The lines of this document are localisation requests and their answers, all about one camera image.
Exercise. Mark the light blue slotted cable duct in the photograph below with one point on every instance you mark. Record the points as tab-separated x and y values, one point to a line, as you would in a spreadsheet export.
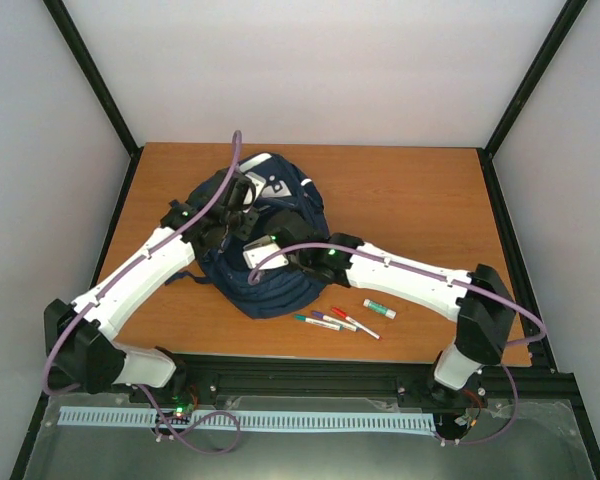
252	421

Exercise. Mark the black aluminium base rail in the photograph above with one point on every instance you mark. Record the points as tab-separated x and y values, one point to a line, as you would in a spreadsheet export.
213	379

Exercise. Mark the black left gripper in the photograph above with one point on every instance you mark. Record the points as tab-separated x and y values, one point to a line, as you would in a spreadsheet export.
245	231

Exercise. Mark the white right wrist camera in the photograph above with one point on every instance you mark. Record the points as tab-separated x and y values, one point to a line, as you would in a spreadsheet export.
264	254

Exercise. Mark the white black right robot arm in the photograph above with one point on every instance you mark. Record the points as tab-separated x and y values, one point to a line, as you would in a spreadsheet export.
476	301

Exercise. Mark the green capped marker pen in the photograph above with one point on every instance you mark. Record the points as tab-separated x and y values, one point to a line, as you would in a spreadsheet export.
317	322

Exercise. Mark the green label glue stick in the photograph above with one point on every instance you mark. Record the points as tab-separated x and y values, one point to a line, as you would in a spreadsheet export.
379	308

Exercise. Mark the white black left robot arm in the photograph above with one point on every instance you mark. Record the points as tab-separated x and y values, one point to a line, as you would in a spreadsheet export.
81	334

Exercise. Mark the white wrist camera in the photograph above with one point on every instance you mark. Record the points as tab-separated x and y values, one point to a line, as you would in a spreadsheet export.
258	183
264	254

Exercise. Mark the navy blue student backpack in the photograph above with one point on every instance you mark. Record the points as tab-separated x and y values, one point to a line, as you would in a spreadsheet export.
279	291

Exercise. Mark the red capped marker pen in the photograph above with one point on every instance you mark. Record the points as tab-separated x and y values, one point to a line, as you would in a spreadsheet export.
355	323

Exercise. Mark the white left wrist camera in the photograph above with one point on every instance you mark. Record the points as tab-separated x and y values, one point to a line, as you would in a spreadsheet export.
258	183

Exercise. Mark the purple capped marker pen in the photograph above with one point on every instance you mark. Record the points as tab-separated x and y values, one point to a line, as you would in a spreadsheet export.
342	323

